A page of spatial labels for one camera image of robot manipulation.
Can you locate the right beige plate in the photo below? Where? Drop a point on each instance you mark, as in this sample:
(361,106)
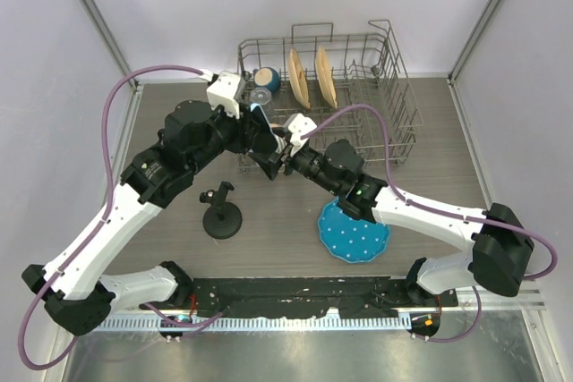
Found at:
(324,76)

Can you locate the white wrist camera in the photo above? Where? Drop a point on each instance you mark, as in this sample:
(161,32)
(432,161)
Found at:
(226,90)
(299,126)

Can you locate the beige plate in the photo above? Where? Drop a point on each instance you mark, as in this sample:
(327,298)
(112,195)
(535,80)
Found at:
(298,79)
(324,76)

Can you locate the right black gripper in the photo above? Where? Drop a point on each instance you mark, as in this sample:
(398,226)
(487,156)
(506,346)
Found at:
(271,162)

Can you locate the black phone stand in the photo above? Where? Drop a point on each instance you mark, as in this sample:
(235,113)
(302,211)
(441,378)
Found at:
(222,219)

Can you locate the white slotted cable duct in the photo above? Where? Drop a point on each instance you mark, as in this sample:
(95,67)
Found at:
(148,322)

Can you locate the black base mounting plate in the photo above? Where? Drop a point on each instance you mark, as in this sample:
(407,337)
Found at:
(307,297)

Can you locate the striped ceramic mug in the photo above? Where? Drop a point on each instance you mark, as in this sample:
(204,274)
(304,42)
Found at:
(279,134)

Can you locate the blue polka dot plate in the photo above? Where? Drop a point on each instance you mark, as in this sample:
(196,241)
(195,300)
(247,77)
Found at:
(353,241)

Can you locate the left beige plate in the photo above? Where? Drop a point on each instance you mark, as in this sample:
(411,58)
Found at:
(298,79)

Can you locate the grey wire dish rack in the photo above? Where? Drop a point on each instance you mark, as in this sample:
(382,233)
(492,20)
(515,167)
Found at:
(367,68)

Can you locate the phone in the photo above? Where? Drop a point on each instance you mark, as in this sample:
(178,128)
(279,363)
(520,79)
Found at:
(264,140)

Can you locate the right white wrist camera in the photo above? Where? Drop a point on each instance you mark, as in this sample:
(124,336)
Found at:
(299,126)

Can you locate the blue ceramic bowl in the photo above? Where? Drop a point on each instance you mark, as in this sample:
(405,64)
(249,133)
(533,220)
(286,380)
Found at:
(268,78)

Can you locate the clear glass cup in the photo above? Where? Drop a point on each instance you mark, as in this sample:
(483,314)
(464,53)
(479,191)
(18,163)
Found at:
(263,98)

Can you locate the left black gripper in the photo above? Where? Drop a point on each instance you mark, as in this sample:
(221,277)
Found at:
(242,143)

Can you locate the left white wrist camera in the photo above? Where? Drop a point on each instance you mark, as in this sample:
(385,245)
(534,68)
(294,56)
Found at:
(226,90)

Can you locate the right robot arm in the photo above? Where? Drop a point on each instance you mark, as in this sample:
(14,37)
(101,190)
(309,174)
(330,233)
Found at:
(493,250)

